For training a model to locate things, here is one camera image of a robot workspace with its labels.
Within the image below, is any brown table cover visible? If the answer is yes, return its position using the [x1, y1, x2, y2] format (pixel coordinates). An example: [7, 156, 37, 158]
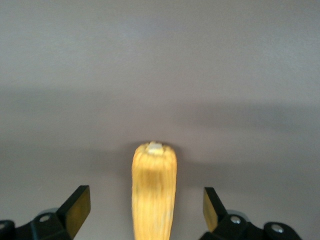
[0, 0, 320, 240]

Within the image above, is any yellow corn cob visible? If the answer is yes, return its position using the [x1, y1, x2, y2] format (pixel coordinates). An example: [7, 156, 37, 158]
[131, 140, 178, 240]

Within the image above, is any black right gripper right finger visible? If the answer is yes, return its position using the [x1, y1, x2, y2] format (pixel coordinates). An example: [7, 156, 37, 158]
[202, 187, 301, 240]

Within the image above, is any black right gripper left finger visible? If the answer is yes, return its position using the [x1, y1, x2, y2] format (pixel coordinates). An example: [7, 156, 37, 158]
[0, 184, 91, 240]

